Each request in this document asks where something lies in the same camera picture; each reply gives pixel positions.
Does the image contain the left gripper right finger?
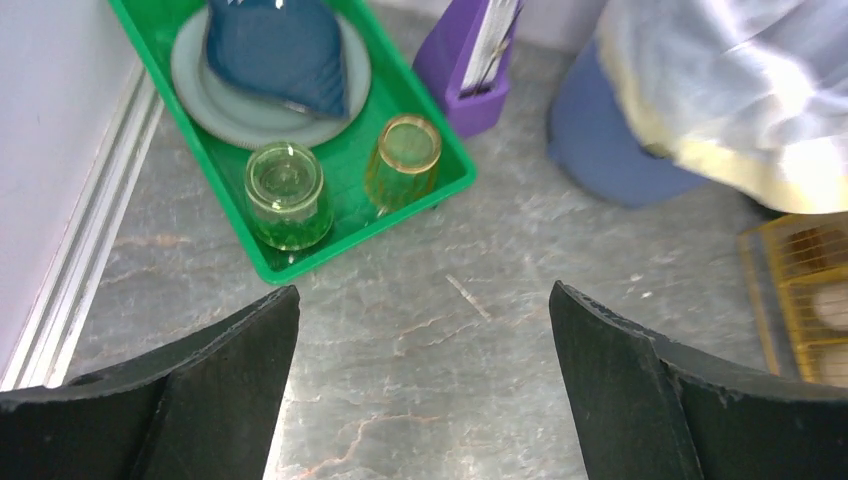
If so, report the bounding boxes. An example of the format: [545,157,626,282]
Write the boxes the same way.
[549,283,847,479]

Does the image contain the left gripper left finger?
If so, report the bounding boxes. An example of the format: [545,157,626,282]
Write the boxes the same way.
[1,286,300,479]

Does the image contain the green glass cup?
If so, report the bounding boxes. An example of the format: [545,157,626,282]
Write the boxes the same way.
[244,141,334,251]

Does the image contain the grey round plate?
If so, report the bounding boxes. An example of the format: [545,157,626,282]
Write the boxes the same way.
[170,7,372,150]

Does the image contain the amber glass cup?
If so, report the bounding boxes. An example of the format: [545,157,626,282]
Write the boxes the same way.
[364,114,442,215]

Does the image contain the blue snack bag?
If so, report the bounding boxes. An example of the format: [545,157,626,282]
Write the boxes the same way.
[205,1,349,118]

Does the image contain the spice jar black lid powder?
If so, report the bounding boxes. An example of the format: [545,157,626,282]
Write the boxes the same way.
[811,282,847,331]

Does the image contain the blue trash bin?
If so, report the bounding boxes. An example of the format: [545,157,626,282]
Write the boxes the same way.
[547,39,709,208]

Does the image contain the white plastic bin liner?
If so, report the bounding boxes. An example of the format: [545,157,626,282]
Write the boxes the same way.
[595,0,847,214]

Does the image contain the purple metronome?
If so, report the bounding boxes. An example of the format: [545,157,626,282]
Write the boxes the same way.
[413,0,524,138]

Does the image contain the yellow wire basket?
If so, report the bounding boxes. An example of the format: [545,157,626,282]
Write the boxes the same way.
[737,213,847,388]

